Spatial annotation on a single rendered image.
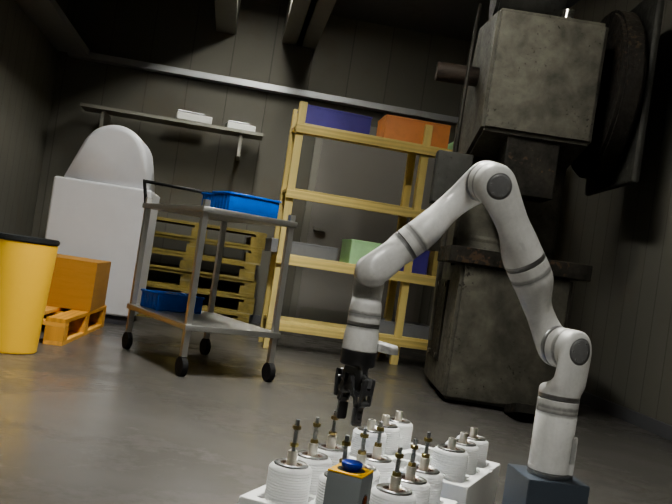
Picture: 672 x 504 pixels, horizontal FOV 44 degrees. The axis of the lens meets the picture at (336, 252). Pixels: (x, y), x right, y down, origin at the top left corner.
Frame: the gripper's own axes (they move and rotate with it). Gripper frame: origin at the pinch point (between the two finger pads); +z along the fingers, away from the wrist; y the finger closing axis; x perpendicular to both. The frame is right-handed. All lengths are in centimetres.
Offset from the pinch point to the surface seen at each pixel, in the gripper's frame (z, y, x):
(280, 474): 14.5, -5.7, -11.0
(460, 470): 17, -24, 49
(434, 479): 13.7, -2.7, 26.1
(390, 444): 17, -50, 42
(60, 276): 2, -407, -4
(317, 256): -38, -422, 184
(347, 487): 9.3, 20.1, -9.0
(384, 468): 13.9, -11.3, 17.7
